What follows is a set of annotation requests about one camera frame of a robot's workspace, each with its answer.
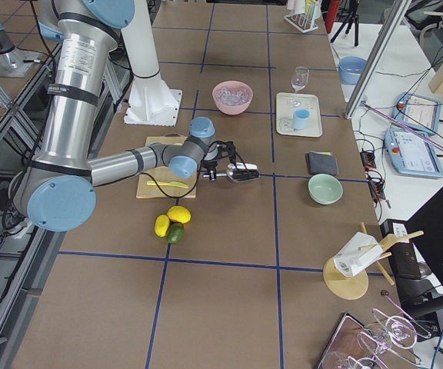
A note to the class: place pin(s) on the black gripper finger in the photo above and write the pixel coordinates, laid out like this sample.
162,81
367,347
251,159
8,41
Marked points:
211,175

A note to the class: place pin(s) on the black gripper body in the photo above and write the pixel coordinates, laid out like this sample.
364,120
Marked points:
224,160

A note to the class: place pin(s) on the metal ice scoop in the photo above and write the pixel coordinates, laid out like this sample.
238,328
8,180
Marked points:
240,172

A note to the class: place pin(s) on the pink bowl with ice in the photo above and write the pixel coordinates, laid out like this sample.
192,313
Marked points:
232,97

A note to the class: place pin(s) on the light blue cup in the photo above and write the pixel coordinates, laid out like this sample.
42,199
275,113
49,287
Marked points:
300,118

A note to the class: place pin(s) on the pink cup in rack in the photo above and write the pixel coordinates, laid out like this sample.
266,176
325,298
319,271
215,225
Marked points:
290,5

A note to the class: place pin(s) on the white cup in rack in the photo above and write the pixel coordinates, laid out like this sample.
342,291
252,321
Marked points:
301,7

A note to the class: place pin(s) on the yellow cup in rack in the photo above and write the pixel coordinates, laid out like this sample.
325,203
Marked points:
313,9

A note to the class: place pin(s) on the yellow plastic knife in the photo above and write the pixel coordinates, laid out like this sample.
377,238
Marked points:
174,184

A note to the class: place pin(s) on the wooden cutting board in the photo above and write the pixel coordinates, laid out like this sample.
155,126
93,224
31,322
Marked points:
147,189

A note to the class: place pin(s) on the yellow lemon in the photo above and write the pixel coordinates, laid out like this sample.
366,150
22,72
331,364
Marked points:
179,214
162,224

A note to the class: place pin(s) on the green lime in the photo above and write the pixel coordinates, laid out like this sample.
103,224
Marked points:
175,233

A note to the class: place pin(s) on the white bear tray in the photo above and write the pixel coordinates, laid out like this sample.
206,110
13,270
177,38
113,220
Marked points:
284,114

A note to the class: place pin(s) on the clear wine glass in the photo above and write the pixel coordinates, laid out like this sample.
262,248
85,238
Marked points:
299,81

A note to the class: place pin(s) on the green bowl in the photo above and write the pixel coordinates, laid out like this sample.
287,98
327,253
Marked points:
325,189

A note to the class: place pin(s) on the blue bowl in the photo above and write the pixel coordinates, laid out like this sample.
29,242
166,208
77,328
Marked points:
350,69

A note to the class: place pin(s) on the white carton on stand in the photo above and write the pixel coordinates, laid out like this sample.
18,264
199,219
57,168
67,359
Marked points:
357,254

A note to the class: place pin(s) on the wooden mug stand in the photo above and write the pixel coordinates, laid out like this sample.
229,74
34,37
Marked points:
355,287

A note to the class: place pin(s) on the red cylinder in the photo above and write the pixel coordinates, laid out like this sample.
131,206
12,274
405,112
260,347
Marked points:
331,15

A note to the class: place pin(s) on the near teach pendant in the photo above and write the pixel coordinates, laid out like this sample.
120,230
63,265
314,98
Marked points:
410,155

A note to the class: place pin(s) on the teach pendant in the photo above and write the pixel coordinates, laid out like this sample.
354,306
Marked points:
418,112
410,155

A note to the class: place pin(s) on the far teach pendant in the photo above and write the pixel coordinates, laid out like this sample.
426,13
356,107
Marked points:
418,112

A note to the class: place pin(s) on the black tripod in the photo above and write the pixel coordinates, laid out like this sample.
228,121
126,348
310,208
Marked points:
351,21

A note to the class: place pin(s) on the dark tray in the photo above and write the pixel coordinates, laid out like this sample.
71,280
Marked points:
343,349

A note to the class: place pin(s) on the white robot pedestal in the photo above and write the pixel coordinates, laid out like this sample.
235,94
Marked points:
151,101

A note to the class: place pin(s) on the white wire cup rack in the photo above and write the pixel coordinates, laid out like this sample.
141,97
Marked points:
301,22

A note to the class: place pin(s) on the aluminium frame post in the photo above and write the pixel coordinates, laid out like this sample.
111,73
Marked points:
388,29

